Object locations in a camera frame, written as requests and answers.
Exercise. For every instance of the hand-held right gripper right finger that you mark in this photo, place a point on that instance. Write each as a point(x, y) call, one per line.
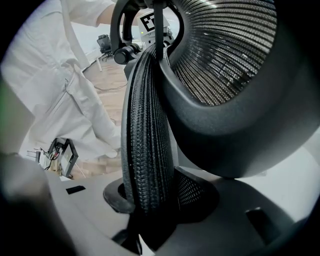
point(225, 230)

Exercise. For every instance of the person's right white shoe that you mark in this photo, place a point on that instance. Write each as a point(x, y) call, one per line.
point(112, 153)

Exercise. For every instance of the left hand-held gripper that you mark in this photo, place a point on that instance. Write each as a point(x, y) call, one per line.
point(147, 22)

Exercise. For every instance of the person's left forearm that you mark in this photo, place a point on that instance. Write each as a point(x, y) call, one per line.
point(105, 15)

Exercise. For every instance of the black mesh swivel chair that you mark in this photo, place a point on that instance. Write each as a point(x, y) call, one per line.
point(103, 43)

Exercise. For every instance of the black office chair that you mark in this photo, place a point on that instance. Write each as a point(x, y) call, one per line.
point(225, 125)

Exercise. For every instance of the person in white coat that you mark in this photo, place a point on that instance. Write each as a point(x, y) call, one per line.
point(50, 62)

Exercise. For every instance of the white table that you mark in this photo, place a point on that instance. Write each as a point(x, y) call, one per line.
point(99, 63)

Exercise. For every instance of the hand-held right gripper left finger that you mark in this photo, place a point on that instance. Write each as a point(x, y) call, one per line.
point(85, 212)

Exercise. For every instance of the black screen device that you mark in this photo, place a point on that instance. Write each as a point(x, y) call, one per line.
point(70, 155)

